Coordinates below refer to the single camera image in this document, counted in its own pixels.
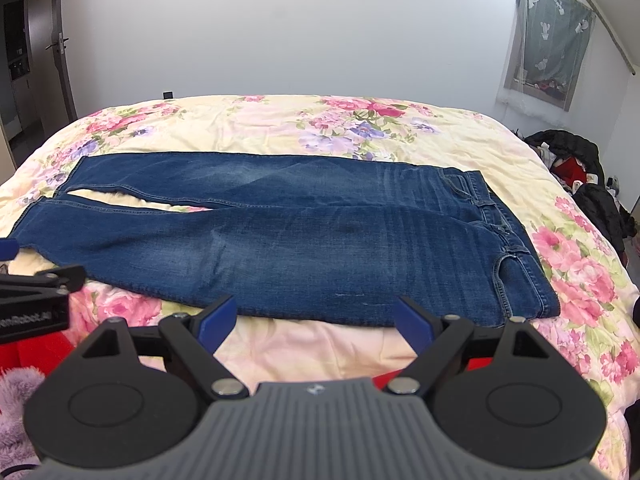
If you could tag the green cactus print curtain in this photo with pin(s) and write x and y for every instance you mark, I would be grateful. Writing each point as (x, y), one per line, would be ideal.
(550, 40)

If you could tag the purple fuzzy sleeve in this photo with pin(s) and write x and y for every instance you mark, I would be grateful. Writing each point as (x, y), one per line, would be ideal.
(17, 386)

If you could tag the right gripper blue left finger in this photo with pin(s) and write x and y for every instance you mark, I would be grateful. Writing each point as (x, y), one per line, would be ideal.
(192, 340)

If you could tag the dark wooden door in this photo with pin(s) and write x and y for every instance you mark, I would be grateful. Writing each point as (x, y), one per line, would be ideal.
(49, 80)

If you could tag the floral yellow bed quilt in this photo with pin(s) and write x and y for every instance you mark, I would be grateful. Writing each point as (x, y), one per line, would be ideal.
(594, 332)

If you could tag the blue denim jeans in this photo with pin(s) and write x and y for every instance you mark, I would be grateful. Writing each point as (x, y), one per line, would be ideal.
(318, 238)

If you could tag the black clothes pile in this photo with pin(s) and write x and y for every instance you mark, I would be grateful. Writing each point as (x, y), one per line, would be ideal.
(575, 162)

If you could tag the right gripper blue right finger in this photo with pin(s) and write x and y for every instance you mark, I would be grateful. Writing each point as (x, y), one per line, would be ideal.
(437, 342)

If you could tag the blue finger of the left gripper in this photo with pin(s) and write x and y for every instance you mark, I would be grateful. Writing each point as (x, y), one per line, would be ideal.
(9, 248)

